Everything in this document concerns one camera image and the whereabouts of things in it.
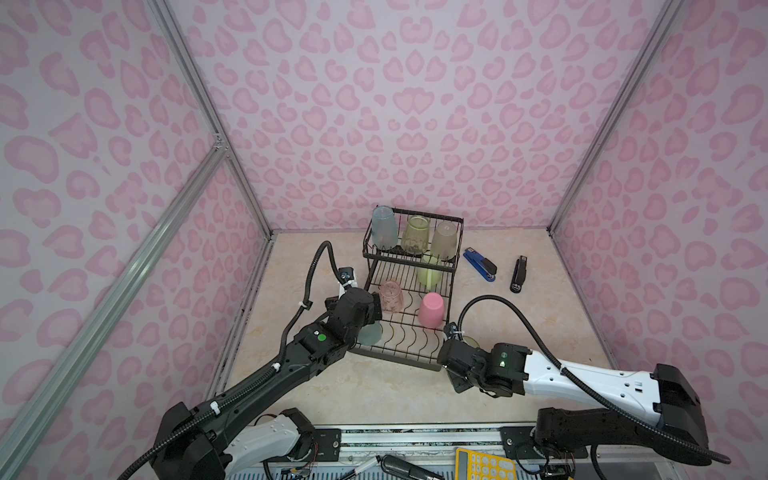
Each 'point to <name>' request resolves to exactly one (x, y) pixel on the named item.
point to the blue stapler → (484, 266)
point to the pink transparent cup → (391, 297)
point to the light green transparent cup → (416, 234)
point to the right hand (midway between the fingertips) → (455, 371)
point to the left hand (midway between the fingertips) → (364, 291)
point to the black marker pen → (408, 471)
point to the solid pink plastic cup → (431, 312)
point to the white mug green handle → (429, 272)
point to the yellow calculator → (473, 465)
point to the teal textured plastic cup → (384, 225)
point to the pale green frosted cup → (444, 242)
